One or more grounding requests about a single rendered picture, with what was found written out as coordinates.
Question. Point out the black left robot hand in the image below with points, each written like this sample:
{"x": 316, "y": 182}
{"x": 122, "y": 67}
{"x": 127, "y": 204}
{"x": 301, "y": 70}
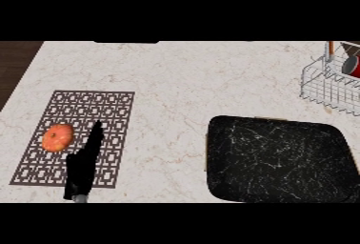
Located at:
{"x": 82, "y": 165}

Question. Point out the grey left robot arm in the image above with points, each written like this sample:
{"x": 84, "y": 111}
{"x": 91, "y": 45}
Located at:
{"x": 79, "y": 199}

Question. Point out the black marbled tray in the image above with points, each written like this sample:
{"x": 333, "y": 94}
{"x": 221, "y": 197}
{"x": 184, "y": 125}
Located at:
{"x": 280, "y": 158}

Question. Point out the red can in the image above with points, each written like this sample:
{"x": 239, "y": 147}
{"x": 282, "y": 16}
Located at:
{"x": 354, "y": 67}

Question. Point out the orange red round fruit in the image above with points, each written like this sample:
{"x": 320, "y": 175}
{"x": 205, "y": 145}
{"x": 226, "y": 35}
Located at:
{"x": 57, "y": 138}

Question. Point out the dark brown lattice placemat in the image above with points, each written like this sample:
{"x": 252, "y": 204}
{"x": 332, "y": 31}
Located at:
{"x": 112, "y": 108}

